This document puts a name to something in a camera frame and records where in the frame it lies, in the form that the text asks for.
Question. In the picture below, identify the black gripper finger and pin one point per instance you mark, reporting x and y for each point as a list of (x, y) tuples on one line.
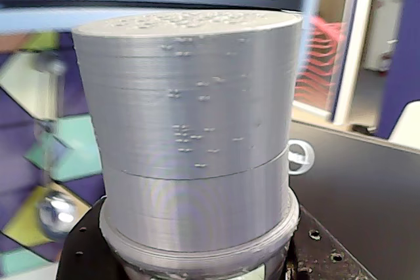
[(82, 250), (325, 253)]

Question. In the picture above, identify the grey plastic salt shaker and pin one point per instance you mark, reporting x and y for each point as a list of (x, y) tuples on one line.
[(190, 129)]

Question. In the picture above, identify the shiny silver ball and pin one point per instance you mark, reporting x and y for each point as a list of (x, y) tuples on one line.
[(57, 216)]

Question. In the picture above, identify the black table panel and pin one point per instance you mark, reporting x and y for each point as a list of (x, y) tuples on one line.
[(361, 194)]

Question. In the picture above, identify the red stacked trays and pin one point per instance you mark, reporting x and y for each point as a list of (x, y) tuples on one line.
[(318, 63)]

